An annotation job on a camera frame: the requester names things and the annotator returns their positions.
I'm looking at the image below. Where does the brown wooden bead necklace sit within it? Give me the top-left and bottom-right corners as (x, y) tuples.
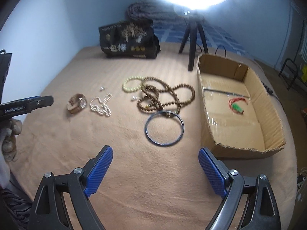
(137, 76), (196, 115)

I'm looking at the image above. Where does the cream bead bracelet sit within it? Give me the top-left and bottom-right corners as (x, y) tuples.
(122, 75), (144, 94)

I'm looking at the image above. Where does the white pearl necklace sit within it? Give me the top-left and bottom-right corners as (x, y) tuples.
(89, 92), (114, 117)

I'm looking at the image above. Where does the green pendant red cord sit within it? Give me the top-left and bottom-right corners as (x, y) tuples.
(227, 96), (249, 115)

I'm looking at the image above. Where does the floral folded quilt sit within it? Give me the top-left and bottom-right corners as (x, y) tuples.
(126, 0), (189, 25)

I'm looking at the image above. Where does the black clothes rack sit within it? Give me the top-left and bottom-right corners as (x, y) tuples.
(278, 58), (306, 90)

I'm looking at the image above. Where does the black snack bag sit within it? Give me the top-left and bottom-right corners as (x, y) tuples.
(98, 19), (161, 59)

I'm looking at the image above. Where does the dark blue bangle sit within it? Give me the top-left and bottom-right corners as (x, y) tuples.
(144, 110), (185, 147)

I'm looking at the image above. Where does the blue checkered bedsheet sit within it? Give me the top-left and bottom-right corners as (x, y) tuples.
(153, 20), (249, 56)

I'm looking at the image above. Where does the open cardboard box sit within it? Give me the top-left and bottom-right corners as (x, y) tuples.
(197, 53), (286, 159)

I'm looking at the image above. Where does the yellow box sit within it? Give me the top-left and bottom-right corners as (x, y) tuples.
(301, 64), (307, 84)

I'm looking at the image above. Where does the left gloved hand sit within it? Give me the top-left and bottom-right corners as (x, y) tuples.
(0, 118), (22, 188)

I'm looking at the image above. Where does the red strap wristwatch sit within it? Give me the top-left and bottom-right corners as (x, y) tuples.
(67, 94), (88, 114)

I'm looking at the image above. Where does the black tripod stand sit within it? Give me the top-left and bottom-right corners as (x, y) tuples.
(178, 12), (209, 72)

